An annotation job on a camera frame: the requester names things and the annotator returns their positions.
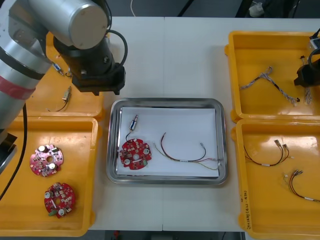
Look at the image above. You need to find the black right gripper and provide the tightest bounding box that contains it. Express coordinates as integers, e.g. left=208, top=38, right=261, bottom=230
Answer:
left=293, top=63, right=320, bottom=88

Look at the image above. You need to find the person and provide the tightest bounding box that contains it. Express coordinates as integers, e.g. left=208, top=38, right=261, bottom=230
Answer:
left=248, top=0, right=303, bottom=18

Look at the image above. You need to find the red black wire harness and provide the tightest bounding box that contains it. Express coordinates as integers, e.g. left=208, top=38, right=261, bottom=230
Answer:
left=243, top=139, right=295, bottom=167

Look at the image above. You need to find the yellow-orange plastic bin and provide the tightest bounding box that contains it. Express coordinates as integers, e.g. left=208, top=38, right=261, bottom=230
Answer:
left=14, top=32, right=112, bottom=123
left=231, top=118, right=320, bottom=240
left=0, top=116, right=103, bottom=238
left=224, top=30, right=320, bottom=123

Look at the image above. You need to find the white paper sheet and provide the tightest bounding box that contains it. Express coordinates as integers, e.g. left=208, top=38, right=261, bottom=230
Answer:
left=116, top=106, right=221, bottom=179

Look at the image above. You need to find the red green-yellow wire harness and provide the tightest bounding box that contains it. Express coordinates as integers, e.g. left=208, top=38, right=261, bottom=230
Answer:
left=153, top=131, right=223, bottom=171
left=282, top=169, right=320, bottom=202

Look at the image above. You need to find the round red circuit board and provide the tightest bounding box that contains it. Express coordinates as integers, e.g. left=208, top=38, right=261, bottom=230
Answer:
left=119, top=138, right=153, bottom=170
left=44, top=182, right=77, bottom=219
left=29, top=143, right=65, bottom=178

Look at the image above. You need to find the black furniture leg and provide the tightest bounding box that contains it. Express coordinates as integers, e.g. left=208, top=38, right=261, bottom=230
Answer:
left=176, top=0, right=201, bottom=18

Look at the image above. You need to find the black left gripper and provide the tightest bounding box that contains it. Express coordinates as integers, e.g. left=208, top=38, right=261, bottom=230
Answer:
left=71, top=63, right=126, bottom=96

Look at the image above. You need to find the brass metal solenoid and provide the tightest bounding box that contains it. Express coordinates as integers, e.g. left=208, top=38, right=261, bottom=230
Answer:
left=45, top=86, right=73, bottom=113

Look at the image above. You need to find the blue-white twisted wire harness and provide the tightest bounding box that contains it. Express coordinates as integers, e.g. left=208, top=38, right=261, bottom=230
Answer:
left=299, top=56, right=313, bottom=105
left=239, top=66, right=301, bottom=108

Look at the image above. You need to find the steel tray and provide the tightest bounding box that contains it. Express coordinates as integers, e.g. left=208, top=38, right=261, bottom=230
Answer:
left=105, top=97, right=228, bottom=186

